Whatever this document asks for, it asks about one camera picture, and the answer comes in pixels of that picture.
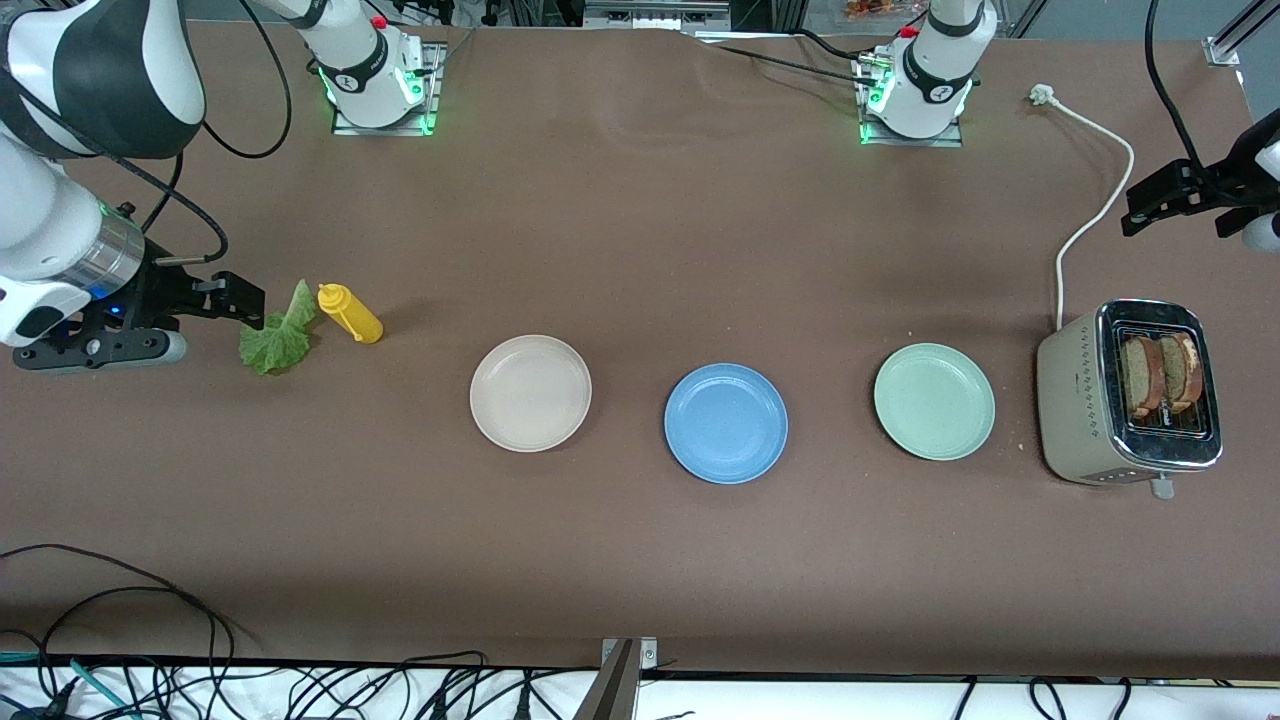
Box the brown bread slice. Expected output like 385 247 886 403
1160 332 1202 414
1122 335 1167 421

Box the beige chrome toaster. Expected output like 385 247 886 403
1036 298 1225 500

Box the silver metal box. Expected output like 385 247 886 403
583 0 731 29

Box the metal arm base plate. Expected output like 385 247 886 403
331 42 443 136
855 55 966 148

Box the white toaster power cord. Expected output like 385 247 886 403
1030 84 1137 332

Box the green round plate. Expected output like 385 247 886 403
873 342 997 462

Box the long black looped cable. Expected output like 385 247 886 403
0 543 237 701

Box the aluminium frame profile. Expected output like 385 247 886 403
1205 0 1280 69

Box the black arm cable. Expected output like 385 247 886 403
20 0 293 266
1143 0 1201 171

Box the blue round plate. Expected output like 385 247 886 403
664 362 790 486

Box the grey metal bracket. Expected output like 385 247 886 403
572 637 659 720

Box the yellow squeeze sauce bottle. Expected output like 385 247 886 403
317 283 384 345

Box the beige round plate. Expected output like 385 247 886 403
469 334 593 454

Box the green lettuce leaf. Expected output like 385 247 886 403
238 280 319 376

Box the thin black base cable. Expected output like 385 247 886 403
690 28 886 86

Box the teal cable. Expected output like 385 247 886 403
0 650 133 720

